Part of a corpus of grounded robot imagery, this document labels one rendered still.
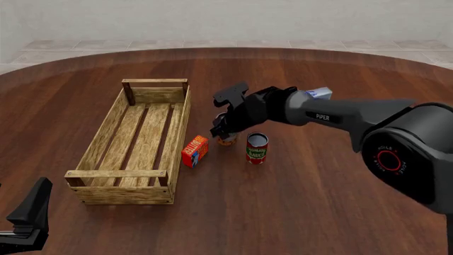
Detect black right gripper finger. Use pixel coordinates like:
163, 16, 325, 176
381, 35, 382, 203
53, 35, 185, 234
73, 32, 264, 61
209, 123, 235, 138
212, 113, 229, 127

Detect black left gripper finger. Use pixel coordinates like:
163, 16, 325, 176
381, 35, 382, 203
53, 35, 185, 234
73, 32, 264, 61
6, 176, 54, 235

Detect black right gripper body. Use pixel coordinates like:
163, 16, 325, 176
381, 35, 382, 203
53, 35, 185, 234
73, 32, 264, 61
225, 102, 265, 134

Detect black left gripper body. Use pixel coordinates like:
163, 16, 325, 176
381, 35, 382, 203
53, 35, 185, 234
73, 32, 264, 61
0, 227, 50, 252

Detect alphabet soup can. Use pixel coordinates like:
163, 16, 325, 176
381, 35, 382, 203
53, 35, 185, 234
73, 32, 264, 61
215, 112, 239, 147

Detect wooden slat tray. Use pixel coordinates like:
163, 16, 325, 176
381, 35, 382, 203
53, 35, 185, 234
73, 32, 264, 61
64, 78, 193, 206

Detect flat black plate on stalk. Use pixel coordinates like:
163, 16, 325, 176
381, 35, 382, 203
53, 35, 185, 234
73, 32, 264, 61
212, 81, 249, 108

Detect red butter box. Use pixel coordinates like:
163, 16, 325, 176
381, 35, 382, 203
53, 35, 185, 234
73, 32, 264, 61
180, 134, 210, 169

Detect tomato sauce can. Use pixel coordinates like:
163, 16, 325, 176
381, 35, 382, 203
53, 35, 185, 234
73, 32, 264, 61
245, 132, 270, 166

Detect white blue milk carton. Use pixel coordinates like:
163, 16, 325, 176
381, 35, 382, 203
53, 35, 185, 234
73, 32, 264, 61
304, 86, 335, 101

